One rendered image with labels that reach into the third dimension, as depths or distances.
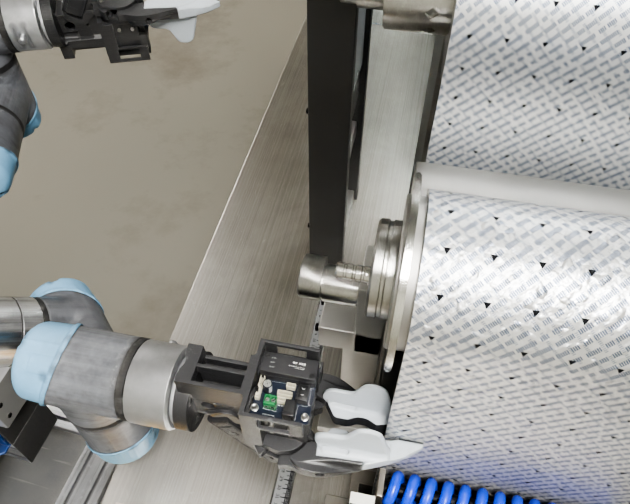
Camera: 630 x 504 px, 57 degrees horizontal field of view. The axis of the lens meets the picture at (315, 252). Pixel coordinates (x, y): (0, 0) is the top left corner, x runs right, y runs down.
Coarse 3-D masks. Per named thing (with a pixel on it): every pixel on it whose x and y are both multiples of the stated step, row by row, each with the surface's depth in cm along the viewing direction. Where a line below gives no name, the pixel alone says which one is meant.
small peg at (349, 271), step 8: (344, 264) 45; (352, 264) 45; (360, 264) 45; (336, 272) 45; (344, 272) 45; (352, 272) 45; (360, 272) 45; (368, 272) 45; (360, 280) 45; (368, 280) 45
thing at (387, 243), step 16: (384, 224) 41; (400, 224) 41; (384, 240) 40; (400, 240) 40; (384, 256) 40; (384, 272) 40; (368, 288) 40; (384, 288) 40; (368, 304) 41; (384, 304) 40
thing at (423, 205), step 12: (408, 204) 40; (420, 204) 40; (408, 216) 39; (420, 216) 39; (420, 228) 38; (420, 240) 38; (420, 252) 37; (396, 276) 37; (396, 288) 38; (408, 288) 37; (408, 300) 38; (408, 312) 38; (408, 324) 38; (384, 336) 45; (396, 348) 41
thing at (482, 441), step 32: (416, 384) 43; (416, 416) 47; (448, 416) 46; (480, 416) 44; (512, 416) 43; (544, 416) 42; (576, 416) 42; (448, 448) 50; (480, 448) 49; (512, 448) 48; (544, 448) 46; (576, 448) 45; (608, 448) 44; (448, 480) 56; (480, 480) 54; (512, 480) 52; (544, 480) 51; (576, 480) 50; (608, 480) 48
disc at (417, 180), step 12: (420, 180) 40; (420, 192) 38; (408, 228) 36; (408, 240) 36; (408, 252) 36; (408, 264) 36; (408, 276) 36; (396, 300) 36; (396, 312) 36; (396, 324) 36; (396, 336) 37; (384, 360) 44
